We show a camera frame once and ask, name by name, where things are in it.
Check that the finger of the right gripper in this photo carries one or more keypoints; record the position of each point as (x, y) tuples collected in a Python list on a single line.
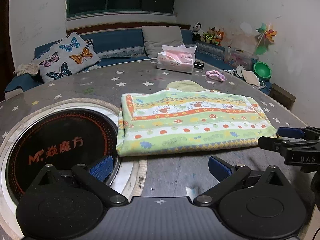
[(304, 154), (307, 133)]

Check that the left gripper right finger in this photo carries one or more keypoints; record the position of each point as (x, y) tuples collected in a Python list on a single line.
[(234, 178)]

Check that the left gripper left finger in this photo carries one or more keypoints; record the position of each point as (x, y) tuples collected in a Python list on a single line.
[(80, 176)]

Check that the colourful patterned children's garment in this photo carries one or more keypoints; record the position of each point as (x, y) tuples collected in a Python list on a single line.
[(177, 121)]

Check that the brown wooden stool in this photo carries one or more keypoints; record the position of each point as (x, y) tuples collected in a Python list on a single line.
[(282, 96)]

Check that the green plastic bowl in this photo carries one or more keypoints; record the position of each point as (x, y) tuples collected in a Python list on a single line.
[(262, 70)]

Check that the clear plastic storage box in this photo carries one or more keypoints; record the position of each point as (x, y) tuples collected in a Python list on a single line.
[(237, 57)]

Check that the pink hair scrunchie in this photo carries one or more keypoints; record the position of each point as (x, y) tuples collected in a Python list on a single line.
[(215, 75)]

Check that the colourful paper pinwheel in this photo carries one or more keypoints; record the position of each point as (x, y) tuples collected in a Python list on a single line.
[(265, 38)]

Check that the small black lighter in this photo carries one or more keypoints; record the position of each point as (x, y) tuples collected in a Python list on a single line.
[(199, 65)]

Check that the crumpled beige cloth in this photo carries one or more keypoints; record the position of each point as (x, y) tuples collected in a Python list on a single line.
[(31, 69)]

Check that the butterfly print pillow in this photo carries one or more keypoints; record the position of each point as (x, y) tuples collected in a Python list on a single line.
[(66, 57)]

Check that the pink tissue pack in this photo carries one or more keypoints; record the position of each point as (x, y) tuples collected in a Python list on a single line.
[(178, 59)]

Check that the blue sofa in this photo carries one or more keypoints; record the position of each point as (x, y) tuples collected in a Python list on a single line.
[(120, 46)]

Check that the orange fox plush toy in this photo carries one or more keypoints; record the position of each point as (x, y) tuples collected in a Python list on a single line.
[(218, 37)]

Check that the grey cushion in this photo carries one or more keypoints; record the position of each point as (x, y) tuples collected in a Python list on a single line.
[(157, 36)]

